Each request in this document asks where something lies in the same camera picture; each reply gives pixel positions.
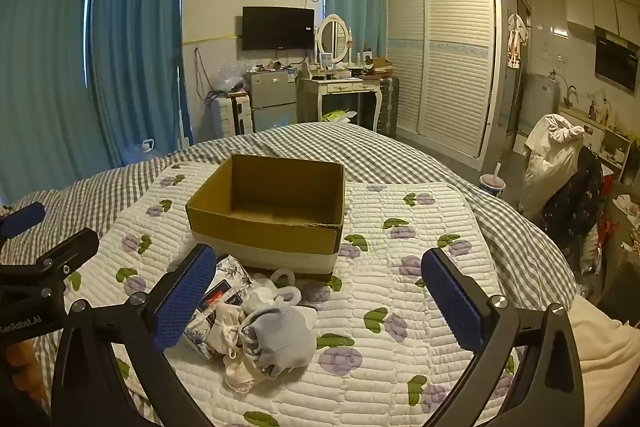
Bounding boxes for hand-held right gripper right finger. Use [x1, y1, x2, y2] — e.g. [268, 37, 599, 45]
[421, 248, 585, 427]

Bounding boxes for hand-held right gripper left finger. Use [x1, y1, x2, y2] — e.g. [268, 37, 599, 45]
[50, 243, 218, 427]

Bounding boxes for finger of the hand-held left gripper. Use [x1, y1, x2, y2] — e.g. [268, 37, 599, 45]
[0, 202, 47, 240]
[0, 228, 100, 290]

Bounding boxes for floral print packet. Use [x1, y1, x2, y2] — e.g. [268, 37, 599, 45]
[184, 255, 254, 361]

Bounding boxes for cream lace cloth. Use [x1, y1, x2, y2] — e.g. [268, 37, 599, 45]
[207, 304, 268, 394]

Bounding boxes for cardboard box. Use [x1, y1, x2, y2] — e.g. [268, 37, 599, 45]
[185, 154, 347, 281]

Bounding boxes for grey blue underwear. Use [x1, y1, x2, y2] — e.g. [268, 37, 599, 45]
[239, 305, 317, 379]

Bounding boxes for person's left hand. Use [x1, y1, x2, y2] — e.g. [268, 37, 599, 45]
[0, 339, 48, 410]

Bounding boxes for white quilted flower mat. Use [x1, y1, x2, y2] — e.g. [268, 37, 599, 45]
[65, 161, 573, 427]

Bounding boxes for clear water jug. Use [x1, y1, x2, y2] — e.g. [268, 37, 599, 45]
[124, 139, 164, 166]

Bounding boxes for drink cup with straw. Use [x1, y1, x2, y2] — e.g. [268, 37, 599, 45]
[478, 162, 507, 198]

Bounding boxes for grey checkered bed sheet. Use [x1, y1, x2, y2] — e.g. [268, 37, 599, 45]
[0, 122, 581, 427]

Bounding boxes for dark floral garment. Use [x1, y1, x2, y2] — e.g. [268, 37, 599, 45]
[541, 146, 606, 254]

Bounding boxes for white fleece blanket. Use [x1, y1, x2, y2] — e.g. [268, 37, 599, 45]
[566, 294, 640, 427]

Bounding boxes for white mop pole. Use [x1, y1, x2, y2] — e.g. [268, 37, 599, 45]
[176, 64, 189, 148]

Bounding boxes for white suitcase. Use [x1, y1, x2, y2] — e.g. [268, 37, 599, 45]
[212, 94, 251, 139]

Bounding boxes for yellow green packet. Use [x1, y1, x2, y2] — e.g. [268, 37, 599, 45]
[322, 108, 359, 124]

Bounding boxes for silver mini fridge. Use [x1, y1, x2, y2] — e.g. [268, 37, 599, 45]
[248, 69, 301, 134]

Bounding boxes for grey washing machine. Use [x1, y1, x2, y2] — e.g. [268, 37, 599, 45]
[516, 72, 562, 154]

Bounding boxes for white shelf unit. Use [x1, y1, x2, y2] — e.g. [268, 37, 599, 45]
[557, 106, 634, 184]

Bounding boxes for clear plastic bag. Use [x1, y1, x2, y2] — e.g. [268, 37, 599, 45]
[217, 62, 249, 96]

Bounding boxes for white dressing table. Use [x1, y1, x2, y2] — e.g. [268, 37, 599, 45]
[299, 74, 394, 134]

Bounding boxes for white slatted wardrobe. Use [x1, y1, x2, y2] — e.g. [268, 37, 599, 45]
[383, 0, 514, 172]

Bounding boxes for hanging pink white clothes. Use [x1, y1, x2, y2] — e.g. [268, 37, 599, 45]
[507, 13, 530, 69]

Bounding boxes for white oval mirror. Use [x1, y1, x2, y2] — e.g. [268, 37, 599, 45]
[315, 13, 351, 68]

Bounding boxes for black range hood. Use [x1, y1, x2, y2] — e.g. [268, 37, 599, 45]
[593, 27, 640, 96]

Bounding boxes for dark wall cable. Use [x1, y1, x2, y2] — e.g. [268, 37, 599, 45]
[193, 47, 214, 101]

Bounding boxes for black wall television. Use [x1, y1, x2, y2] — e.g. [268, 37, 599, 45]
[242, 6, 316, 52]

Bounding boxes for white wall cabinets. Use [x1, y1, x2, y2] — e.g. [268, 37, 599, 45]
[562, 0, 640, 50]

